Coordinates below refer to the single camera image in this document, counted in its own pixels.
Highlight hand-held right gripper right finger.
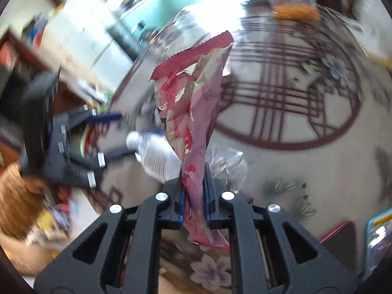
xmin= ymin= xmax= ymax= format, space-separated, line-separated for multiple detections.
xmin=203 ymin=162 xmax=357 ymax=294

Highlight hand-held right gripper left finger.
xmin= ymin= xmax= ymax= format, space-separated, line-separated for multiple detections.
xmin=34 ymin=178 xmax=186 ymax=294

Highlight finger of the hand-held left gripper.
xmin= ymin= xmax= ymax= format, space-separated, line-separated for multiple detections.
xmin=69 ymin=147 xmax=138 ymax=172
xmin=66 ymin=107 xmax=123 ymax=132

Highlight clear plastic bottle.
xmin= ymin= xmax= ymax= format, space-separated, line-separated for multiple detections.
xmin=126 ymin=130 xmax=184 ymax=182

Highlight pink snack wrapper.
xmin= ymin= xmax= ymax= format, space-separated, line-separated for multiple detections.
xmin=150 ymin=31 xmax=235 ymax=250

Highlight clear plastic wrapper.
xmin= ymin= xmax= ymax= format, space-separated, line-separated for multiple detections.
xmin=210 ymin=147 xmax=248 ymax=192

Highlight white refrigerator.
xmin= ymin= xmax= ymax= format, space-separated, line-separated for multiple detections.
xmin=43 ymin=0 xmax=129 ymax=77

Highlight floral tablecloth with red lines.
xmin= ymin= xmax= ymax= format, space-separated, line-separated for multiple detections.
xmin=86 ymin=0 xmax=392 ymax=294

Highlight teal kitchen cabinets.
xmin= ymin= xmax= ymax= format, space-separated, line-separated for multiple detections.
xmin=122 ymin=0 xmax=227 ymax=37

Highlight dark flat case red edge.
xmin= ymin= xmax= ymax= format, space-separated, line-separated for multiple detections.
xmin=318 ymin=220 xmax=356 ymax=253

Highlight blue packet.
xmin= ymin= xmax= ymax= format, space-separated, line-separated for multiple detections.
xmin=365 ymin=208 xmax=392 ymax=279

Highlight orange snack bag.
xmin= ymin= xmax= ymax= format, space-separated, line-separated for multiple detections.
xmin=272 ymin=2 xmax=319 ymax=19

